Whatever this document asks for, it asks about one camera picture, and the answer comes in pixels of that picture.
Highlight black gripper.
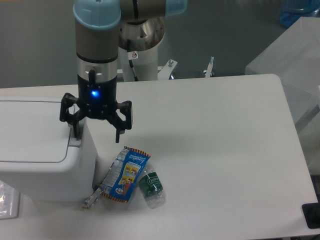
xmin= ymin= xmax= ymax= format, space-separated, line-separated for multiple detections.
xmin=59 ymin=75 xmax=133 ymax=143

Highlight white trash can lid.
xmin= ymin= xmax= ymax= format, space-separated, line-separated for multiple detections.
xmin=0 ymin=100 xmax=81 ymax=166

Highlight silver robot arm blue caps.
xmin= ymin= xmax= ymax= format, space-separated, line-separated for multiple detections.
xmin=59 ymin=0 xmax=188 ymax=138

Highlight white trash can body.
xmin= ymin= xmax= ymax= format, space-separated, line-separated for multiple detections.
xmin=0 ymin=96 xmax=99 ymax=203

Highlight blue snack bag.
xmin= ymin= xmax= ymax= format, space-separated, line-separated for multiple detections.
xmin=100 ymin=146 xmax=151 ymax=203

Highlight small silver snack wrapper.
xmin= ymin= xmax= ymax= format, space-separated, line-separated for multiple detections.
xmin=81 ymin=187 xmax=103 ymax=209

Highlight crushed green label plastic bottle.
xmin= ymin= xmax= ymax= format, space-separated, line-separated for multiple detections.
xmin=138 ymin=166 xmax=166 ymax=209

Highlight clear plastic bag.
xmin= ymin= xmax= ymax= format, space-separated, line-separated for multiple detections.
xmin=0 ymin=181 xmax=20 ymax=220

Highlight white side table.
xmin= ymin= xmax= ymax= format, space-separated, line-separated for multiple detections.
xmin=245 ymin=17 xmax=320 ymax=122

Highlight blue water jug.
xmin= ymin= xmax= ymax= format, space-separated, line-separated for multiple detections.
xmin=278 ymin=0 xmax=320 ymax=28

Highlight black device at table edge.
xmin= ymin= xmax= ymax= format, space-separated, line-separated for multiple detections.
xmin=302 ymin=202 xmax=320 ymax=229

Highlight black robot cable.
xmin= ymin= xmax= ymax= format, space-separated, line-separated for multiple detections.
xmin=126 ymin=39 xmax=139 ymax=82

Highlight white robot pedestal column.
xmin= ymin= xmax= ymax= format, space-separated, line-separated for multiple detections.
xmin=118 ymin=46 xmax=158 ymax=82

